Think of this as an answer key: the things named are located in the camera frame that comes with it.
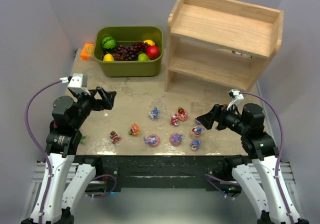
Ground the purple grape bunch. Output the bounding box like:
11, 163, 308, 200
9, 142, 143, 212
111, 42, 150, 61

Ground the red white box behind shelf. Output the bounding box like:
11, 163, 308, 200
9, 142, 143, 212
232, 51, 252, 58

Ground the orange snack box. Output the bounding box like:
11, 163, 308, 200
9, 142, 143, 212
80, 43, 95, 61

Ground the pink bear strawberry donut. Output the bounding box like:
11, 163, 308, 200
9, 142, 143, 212
177, 107, 189, 121

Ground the small purple bunny lying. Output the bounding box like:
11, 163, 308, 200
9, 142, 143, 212
195, 119, 201, 125

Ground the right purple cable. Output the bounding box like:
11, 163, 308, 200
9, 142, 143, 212
204, 91, 295, 222

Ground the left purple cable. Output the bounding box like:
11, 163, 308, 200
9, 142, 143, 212
24, 80, 63, 221

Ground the purple bunny orange cup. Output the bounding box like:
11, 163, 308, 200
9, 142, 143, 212
191, 126, 205, 137

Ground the purple bunny pink donut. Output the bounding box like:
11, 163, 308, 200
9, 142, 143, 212
169, 133, 184, 146
143, 134, 160, 147

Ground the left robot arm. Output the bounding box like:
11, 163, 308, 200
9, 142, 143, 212
22, 87, 117, 223

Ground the green plastic basin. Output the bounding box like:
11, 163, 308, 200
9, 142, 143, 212
93, 26, 164, 77

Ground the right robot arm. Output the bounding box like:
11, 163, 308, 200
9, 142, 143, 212
197, 103, 308, 223

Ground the aluminium rail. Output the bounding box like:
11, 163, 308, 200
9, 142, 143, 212
24, 155, 302, 223

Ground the red apple toy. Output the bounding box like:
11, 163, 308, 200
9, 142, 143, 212
146, 46, 161, 60

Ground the yellow lemon toy front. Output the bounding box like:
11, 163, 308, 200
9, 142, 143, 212
103, 53, 114, 62

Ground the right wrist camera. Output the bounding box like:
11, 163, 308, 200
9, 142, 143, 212
227, 89, 244, 110

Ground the yellow lemon toy back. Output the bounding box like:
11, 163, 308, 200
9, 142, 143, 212
144, 40, 155, 46

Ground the purple bunny strawberry cake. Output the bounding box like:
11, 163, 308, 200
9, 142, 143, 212
190, 139, 202, 151

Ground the yellow lemon toy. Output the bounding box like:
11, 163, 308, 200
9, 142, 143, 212
103, 53, 114, 62
144, 40, 155, 46

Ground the green watermelon toy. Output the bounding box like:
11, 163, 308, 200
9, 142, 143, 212
101, 36, 117, 50

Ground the purple bunny with bottle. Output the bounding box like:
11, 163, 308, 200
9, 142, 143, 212
149, 107, 160, 120

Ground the pink bear with cake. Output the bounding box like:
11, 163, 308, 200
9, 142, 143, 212
170, 114, 179, 126

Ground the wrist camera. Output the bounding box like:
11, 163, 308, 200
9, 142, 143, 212
227, 89, 244, 110
59, 74, 90, 96

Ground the black base frame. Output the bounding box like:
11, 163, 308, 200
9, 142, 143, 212
86, 155, 241, 196

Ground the wooden two-tier shelf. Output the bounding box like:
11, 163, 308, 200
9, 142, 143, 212
164, 0, 284, 91

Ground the pink bear yellow flower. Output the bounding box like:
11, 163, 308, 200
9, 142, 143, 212
128, 123, 140, 136

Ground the purple cable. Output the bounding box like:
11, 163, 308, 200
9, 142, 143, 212
24, 80, 63, 221
204, 91, 295, 222

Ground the green pear toy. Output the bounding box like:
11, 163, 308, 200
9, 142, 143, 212
137, 53, 150, 61

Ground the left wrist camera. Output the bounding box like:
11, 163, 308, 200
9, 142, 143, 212
59, 74, 90, 96

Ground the red strawberry bear figure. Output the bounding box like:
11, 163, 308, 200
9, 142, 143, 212
109, 131, 121, 144

